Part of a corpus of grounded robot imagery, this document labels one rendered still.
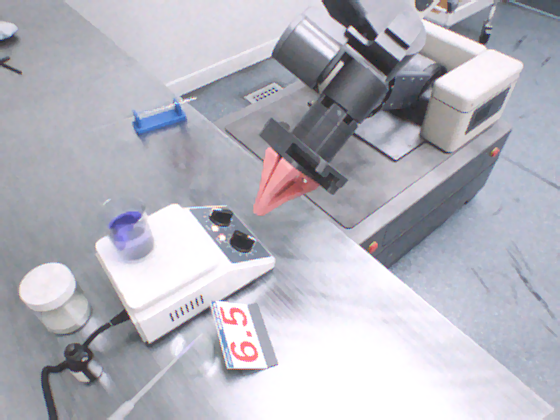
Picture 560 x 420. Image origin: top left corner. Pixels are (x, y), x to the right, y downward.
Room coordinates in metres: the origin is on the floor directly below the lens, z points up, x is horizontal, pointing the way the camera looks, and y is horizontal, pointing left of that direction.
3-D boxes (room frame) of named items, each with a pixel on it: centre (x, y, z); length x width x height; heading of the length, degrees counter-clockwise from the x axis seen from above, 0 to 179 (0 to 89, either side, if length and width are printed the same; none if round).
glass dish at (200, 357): (0.23, 0.11, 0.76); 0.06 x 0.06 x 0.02
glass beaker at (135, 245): (0.32, 0.18, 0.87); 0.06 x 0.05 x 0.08; 25
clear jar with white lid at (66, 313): (0.28, 0.28, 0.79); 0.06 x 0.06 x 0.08
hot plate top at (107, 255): (0.32, 0.15, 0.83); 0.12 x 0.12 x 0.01; 36
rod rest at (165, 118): (0.69, 0.24, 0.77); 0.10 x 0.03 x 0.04; 119
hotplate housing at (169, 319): (0.34, 0.13, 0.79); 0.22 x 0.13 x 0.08; 126
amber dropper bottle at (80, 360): (0.21, 0.23, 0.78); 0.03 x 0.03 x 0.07
